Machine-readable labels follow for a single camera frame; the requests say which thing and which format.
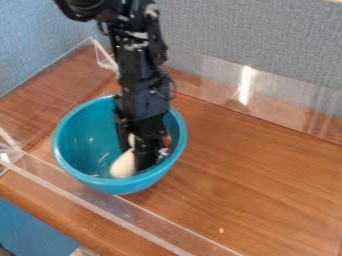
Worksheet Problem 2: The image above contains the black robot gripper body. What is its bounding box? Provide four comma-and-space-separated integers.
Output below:
114, 78, 172, 129

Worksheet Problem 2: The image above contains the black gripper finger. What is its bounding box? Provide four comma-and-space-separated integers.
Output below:
116, 114, 132, 152
133, 114, 169, 171

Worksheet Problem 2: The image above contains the blue plastic bowl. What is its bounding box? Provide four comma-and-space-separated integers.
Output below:
51, 95, 188, 195

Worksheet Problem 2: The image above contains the white brown toy mushroom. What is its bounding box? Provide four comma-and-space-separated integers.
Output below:
110, 134, 172, 178

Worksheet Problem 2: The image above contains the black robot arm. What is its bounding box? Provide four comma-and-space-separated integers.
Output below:
54, 0, 173, 170

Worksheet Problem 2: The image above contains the clear acrylic left barrier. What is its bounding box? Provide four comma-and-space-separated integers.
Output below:
0, 37, 113, 148

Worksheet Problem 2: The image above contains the clear acrylic barrier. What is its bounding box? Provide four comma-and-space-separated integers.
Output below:
165, 47, 342, 145
0, 37, 113, 148
0, 150, 245, 256

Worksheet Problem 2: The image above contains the clear acrylic front barrier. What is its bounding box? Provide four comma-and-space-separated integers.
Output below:
0, 150, 245, 256

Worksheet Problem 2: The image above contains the clear acrylic back barrier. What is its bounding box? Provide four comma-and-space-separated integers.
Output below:
165, 47, 342, 145

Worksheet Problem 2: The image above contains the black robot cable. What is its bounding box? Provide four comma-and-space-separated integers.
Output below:
156, 78, 180, 101

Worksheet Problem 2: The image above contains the clear acrylic corner bracket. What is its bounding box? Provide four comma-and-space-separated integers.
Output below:
91, 38, 118, 73

